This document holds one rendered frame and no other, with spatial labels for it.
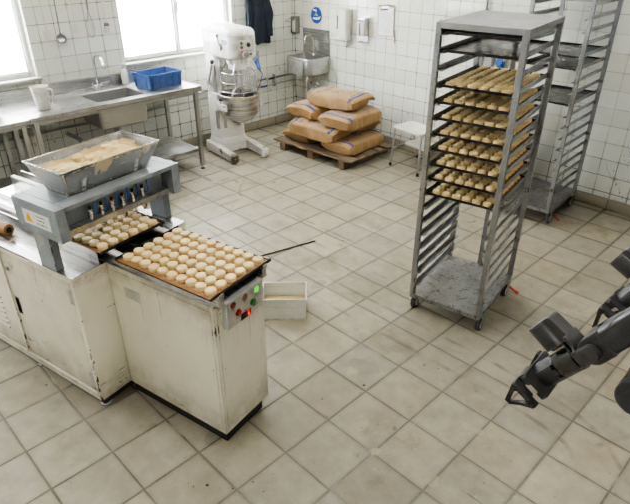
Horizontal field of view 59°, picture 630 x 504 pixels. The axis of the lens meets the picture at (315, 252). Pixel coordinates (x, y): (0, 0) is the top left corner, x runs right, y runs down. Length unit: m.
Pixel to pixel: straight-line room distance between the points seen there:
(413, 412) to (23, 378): 2.21
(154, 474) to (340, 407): 0.99
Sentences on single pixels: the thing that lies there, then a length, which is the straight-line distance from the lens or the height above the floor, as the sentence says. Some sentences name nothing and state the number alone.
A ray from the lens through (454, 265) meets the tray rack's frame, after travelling 4.13.
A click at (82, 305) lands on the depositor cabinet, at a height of 0.68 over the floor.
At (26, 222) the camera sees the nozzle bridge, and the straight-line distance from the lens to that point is 2.89.
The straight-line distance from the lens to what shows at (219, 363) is 2.59.
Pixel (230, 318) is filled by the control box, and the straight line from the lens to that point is 2.47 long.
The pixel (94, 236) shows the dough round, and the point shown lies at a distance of 2.96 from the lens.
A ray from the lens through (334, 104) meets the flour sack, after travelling 6.31.
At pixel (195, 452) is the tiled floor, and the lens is 2.97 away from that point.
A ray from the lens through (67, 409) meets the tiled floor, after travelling 3.38.
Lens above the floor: 2.20
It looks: 29 degrees down
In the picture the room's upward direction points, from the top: straight up
